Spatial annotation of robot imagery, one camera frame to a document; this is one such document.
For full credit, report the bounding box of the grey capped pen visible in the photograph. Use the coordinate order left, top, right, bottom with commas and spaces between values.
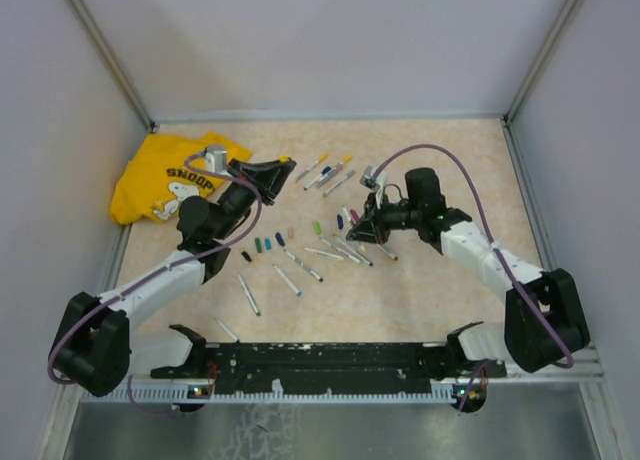
322, 170, 356, 198

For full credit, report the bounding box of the peach capped pen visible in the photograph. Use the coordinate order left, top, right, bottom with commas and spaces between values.
342, 206, 352, 224

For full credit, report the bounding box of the light green capped pen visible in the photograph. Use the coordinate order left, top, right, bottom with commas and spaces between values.
304, 247, 344, 261

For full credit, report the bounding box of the yellow Snoopy t-shirt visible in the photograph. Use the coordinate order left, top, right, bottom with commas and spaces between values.
109, 132, 252, 225

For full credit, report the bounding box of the navy pen cap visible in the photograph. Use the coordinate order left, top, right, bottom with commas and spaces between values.
275, 232, 286, 247

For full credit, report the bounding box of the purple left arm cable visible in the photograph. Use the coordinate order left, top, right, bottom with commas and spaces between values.
47, 149, 264, 419

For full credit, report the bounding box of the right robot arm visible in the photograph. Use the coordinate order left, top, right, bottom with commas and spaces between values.
347, 167, 591, 376

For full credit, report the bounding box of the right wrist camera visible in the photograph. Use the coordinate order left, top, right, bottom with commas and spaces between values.
359, 166, 388, 203

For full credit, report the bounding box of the yellow capped pen top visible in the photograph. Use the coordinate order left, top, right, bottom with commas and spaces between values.
319, 155, 353, 183

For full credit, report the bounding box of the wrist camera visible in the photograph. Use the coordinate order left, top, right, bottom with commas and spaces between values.
204, 144, 228, 174
359, 166, 388, 203

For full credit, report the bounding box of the black capped pen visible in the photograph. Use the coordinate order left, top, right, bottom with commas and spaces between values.
215, 317, 240, 342

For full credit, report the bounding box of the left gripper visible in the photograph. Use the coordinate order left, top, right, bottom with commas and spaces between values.
214, 157, 295, 240

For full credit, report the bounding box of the navy capped pen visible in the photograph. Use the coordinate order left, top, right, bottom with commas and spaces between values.
304, 165, 332, 191

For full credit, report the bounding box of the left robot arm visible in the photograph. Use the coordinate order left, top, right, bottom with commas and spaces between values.
46, 145, 297, 397

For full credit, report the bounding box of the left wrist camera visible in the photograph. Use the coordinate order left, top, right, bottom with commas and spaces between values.
204, 144, 228, 174

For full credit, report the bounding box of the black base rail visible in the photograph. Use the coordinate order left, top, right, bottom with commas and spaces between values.
151, 342, 481, 395

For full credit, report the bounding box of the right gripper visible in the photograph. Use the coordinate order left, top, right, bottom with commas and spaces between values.
348, 189, 422, 245

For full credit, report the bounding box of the aluminium frame rail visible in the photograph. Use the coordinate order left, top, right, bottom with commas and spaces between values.
64, 342, 606, 381

